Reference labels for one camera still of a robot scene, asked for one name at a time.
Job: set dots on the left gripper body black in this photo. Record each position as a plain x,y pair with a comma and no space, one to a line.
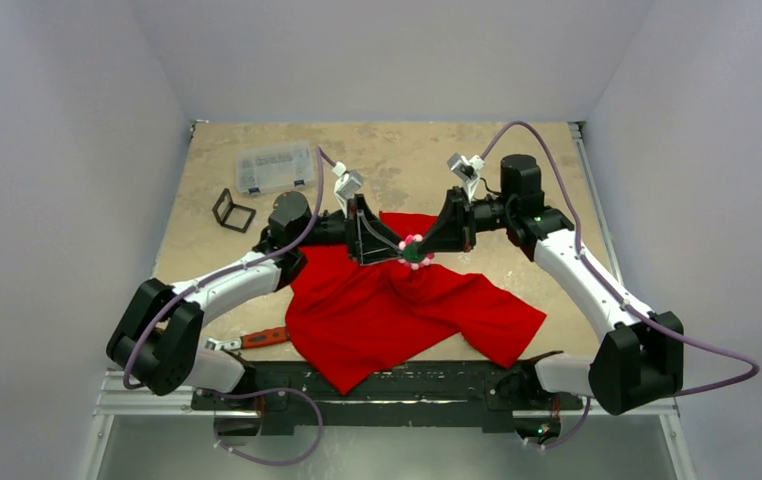
331,230

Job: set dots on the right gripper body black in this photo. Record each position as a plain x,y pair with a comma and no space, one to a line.
458,219

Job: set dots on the pink flower brooch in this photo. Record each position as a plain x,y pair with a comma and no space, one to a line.
409,254

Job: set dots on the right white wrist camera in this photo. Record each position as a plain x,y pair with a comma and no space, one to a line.
468,170

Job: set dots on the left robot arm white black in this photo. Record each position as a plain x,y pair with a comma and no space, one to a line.
158,342

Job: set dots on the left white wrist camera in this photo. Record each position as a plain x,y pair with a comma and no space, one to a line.
346,186

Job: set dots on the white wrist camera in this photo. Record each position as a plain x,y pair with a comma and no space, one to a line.
346,186
468,170

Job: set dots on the red handled adjustable wrench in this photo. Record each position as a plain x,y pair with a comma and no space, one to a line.
259,339

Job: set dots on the red t-shirt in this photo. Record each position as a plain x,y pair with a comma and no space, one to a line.
350,321

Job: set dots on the clear plastic organizer box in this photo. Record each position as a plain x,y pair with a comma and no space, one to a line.
275,168

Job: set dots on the black square frame stand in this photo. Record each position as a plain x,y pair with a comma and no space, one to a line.
231,215

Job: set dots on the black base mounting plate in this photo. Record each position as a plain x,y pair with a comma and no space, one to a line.
465,394

